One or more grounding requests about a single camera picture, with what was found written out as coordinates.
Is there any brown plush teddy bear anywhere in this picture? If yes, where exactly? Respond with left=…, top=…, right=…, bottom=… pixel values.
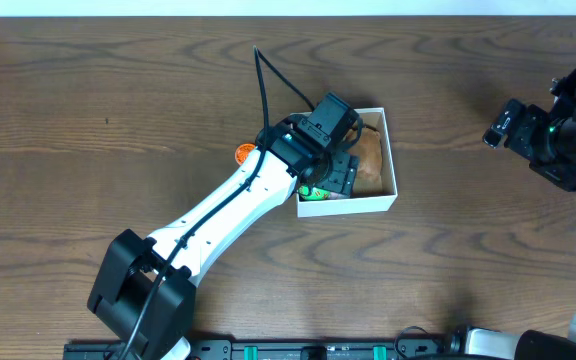
left=348, top=127, right=383, bottom=197

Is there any green ball with orange marks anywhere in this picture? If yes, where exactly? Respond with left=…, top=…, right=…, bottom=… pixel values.
left=298, top=185, right=331, bottom=201

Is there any pink and white duck toy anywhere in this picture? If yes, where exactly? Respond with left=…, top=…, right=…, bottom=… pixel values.
left=328, top=192, right=351, bottom=200

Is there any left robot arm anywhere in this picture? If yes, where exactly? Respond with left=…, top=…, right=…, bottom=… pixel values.
left=88, top=121, right=362, bottom=359

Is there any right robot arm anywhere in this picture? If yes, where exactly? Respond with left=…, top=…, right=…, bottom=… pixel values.
left=433, top=67, right=576, bottom=360

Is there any white open box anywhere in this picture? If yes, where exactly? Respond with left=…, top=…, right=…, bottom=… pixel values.
left=296, top=107, right=398, bottom=218

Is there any orange round toy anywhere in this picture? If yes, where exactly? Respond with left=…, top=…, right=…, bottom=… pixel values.
left=234, top=143, right=256, bottom=165

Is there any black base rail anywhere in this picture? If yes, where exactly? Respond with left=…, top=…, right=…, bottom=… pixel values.
left=62, top=335, right=449, bottom=360

